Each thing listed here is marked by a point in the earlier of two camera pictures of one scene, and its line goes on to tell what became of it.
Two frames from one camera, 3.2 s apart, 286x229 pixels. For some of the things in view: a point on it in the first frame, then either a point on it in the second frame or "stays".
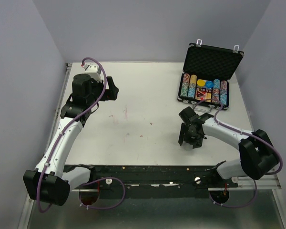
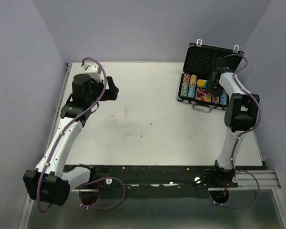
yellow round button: x=200 y=82 stays
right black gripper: x=197 y=142 to x=209 y=88
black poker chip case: x=205 y=80 stays
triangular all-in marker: x=199 y=94 stays
